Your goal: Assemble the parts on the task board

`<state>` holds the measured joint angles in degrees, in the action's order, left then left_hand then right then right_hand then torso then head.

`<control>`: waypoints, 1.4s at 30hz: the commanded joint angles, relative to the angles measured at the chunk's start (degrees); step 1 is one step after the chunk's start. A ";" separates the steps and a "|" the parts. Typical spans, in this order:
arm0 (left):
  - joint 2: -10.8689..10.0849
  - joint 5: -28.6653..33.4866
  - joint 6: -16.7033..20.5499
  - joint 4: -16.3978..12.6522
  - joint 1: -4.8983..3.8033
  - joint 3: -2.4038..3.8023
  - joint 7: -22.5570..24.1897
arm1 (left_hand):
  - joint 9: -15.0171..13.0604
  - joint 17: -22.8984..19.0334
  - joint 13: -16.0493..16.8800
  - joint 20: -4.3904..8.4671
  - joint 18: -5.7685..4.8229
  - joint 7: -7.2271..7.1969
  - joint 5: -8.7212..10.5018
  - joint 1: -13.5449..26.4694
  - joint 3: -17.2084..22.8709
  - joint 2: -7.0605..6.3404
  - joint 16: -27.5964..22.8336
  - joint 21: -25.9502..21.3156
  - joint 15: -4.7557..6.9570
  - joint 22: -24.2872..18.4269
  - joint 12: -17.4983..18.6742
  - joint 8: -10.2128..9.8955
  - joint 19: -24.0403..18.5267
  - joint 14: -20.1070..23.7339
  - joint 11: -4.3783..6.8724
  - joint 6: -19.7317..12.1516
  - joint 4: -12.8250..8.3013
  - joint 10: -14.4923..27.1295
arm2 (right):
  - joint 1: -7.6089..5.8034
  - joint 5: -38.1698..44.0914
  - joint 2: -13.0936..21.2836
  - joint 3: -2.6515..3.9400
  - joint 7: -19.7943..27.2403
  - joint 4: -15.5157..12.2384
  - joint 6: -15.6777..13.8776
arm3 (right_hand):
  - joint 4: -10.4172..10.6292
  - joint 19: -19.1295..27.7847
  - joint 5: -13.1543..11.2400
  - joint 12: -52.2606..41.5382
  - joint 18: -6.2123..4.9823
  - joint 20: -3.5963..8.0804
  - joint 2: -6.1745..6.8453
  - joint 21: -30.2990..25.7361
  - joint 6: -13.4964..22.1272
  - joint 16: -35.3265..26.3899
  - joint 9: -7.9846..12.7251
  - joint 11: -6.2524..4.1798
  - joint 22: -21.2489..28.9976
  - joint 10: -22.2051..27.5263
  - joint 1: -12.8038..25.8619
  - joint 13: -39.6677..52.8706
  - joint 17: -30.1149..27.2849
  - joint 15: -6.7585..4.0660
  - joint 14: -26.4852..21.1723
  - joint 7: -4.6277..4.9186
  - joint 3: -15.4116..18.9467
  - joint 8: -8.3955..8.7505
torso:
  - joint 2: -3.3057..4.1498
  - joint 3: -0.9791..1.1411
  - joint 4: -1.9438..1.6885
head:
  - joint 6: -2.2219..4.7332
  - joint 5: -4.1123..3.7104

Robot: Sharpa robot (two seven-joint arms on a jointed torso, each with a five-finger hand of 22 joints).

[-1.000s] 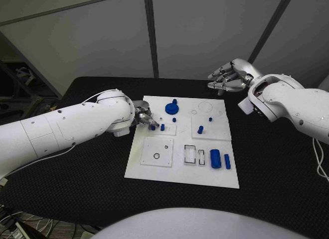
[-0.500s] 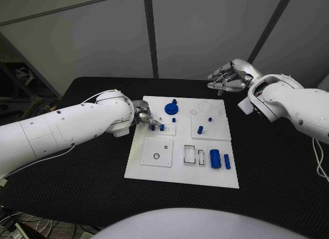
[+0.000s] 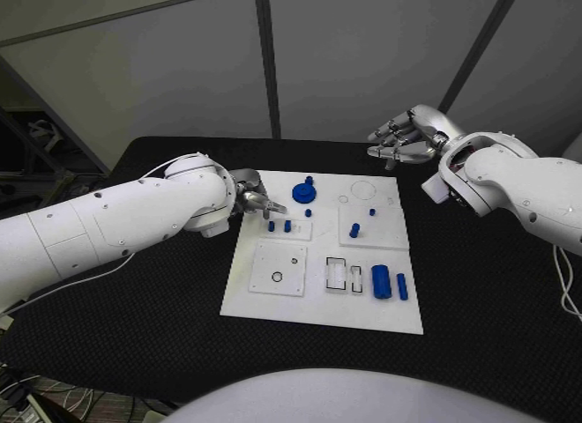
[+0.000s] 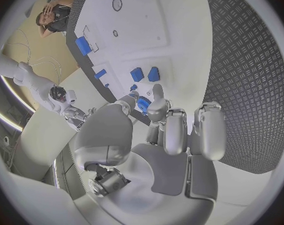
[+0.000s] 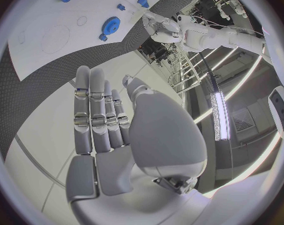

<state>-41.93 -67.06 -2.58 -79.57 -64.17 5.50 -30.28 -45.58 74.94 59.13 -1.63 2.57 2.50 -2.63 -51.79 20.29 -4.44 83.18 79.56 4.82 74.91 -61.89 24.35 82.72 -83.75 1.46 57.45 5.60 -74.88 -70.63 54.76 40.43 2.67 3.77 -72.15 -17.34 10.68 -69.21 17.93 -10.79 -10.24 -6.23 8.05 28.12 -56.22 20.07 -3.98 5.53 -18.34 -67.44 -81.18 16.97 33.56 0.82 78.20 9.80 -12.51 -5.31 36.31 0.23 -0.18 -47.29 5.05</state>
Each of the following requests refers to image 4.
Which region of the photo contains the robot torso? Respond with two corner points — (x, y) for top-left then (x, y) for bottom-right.
(0, 72), (38, 175)

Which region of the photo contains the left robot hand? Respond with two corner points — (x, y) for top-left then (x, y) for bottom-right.
(72, 83), (228, 225)

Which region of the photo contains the person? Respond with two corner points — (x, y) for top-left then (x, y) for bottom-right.
(35, 0), (75, 39)

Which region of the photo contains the blue hexagonal block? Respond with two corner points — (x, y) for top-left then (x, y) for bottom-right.
(147, 66), (161, 83)

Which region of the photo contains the white task board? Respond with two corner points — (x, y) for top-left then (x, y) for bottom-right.
(65, 0), (214, 128)

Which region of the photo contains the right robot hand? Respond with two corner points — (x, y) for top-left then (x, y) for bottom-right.
(62, 106), (98, 132)

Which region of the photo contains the blue square block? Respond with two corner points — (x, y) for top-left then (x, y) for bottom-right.
(129, 67), (145, 83)

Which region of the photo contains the blue rectangular block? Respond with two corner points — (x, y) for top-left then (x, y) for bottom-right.
(75, 36), (93, 57)

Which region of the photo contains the blue gear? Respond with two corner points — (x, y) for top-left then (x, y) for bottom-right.
(129, 92), (155, 117)

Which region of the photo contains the blue cylinder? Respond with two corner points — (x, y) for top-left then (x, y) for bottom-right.
(93, 68), (108, 80)

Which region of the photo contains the white cable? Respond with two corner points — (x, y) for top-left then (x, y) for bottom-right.
(2, 28), (33, 66)
(30, 56), (64, 85)

